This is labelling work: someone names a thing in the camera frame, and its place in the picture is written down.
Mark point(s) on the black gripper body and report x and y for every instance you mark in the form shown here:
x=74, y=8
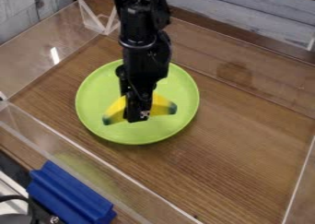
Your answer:
x=146, y=66

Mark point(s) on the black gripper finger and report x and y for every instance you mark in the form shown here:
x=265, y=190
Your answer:
x=123, y=86
x=138, y=106

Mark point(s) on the yellow toy banana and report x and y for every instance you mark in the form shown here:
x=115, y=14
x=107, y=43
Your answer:
x=162, y=107

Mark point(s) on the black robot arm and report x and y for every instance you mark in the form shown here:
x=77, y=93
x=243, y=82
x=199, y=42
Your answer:
x=143, y=18

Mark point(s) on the green round plate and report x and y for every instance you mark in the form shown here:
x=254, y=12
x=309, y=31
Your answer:
x=98, y=93

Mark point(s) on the blue plastic clamp block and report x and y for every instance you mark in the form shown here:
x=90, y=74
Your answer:
x=67, y=197

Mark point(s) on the clear acrylic corner bracket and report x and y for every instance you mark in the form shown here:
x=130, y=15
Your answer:
x=99, y=23

